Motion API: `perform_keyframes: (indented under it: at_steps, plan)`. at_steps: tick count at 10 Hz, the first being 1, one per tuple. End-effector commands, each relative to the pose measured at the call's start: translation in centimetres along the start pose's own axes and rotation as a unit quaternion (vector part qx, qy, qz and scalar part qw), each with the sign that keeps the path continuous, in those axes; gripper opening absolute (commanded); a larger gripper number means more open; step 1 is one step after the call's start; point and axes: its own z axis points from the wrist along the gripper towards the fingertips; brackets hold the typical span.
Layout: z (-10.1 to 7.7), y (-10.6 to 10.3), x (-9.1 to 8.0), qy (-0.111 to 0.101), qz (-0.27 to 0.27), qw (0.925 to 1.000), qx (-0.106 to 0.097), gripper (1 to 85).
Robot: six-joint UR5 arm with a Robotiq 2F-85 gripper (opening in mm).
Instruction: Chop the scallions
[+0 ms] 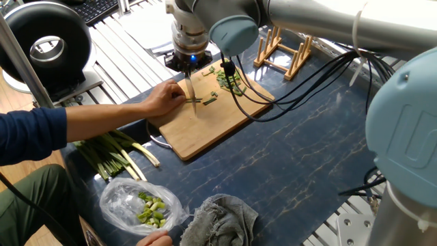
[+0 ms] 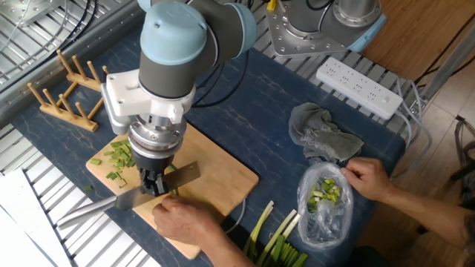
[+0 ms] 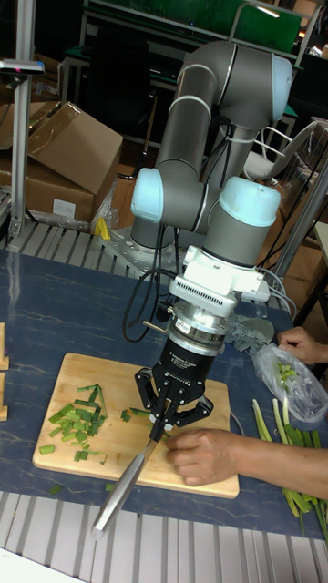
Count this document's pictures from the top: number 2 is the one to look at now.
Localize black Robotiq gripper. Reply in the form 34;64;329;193
130;148;176;197

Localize long green scallion leaves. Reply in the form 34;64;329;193
166;164;180;197

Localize steel cleaver knife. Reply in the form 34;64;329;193
56;160;202;229

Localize clear plastic bag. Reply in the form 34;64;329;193
296;159;354;250

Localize person's right forearm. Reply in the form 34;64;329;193
381;186;474;248

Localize person's left hand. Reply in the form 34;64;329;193
151;195;224;248

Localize person's right hand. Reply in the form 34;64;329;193
339;156;395;204

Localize chopped scallion pieces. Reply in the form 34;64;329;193
82;139;137;193
307;177;341;214

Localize wooden cutting board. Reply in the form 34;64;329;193
85;124;260;260

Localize wooden peg rack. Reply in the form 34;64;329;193
26;50;110;134

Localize scallion stalk with white end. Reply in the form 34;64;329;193
255;208;298;266
266;211;302;266
243;200;275;260

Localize white paper sheets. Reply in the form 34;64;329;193
0;168;71;267

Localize bunch of green scallion stalks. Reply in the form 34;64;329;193
255;233;309;267

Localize grey-green cloth rag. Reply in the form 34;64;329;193
288;102;365;162

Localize metal plate with holes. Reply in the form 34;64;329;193
0;0;66;27

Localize white power strip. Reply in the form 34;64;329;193
315;56;404;121

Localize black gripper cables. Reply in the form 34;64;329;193
0;0;250;109

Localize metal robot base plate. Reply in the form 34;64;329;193
265;0;374;59

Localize white power cables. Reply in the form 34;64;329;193
393;77;433;179

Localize slanted aluminium frame beam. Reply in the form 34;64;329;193
417;22;475;107

